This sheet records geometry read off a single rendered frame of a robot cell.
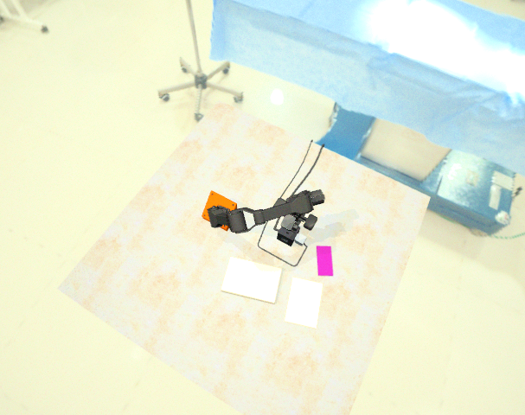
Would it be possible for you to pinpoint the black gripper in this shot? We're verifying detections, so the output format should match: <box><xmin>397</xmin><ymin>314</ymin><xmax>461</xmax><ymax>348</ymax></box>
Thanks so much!
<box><xmin>273</xmin><ymin>198</ymin><xmax>317</xmax><ymax>231</ymax></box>

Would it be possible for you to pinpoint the magenta rectangular block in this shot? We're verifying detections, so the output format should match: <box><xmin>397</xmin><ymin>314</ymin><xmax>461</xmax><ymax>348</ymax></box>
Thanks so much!
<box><xmin>317</xmin><ymin>246</ymin><xmax>333</xmax><ymax>276</ymax></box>

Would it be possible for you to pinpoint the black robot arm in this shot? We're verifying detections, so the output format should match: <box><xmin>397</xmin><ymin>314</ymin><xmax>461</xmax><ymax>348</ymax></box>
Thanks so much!
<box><xmin>207</xmin><ymin>189</ymin><xmax>325</xmax><ymax>233</ymax></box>

